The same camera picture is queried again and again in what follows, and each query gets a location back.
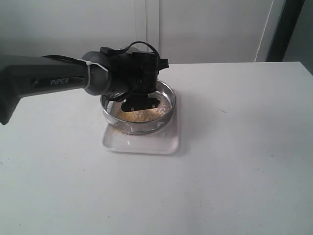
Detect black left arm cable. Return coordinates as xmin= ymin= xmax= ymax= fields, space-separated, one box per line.
xmin=114 ymin=41 xmax=162 ymax=64

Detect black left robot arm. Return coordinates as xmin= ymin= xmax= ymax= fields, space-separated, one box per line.
xmin=0 ymin=47 xmax=169 ymax=125

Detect round steel mesh sieve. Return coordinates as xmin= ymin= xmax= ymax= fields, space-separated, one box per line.
xmin=100 ymin=80 xmax=177 ymax=135

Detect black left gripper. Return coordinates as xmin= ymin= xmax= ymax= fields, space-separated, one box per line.
xmin=105 ymin=47 xmax=169 ymax=112

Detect clear square plastic tray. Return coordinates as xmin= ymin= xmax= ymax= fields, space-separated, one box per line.
xmin=102 ymin=90 xmax=181 ymax=155

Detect yellow millet grains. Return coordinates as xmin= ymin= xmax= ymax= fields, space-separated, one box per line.
xmin=117 ymin=103 xmax=171 ymax=123

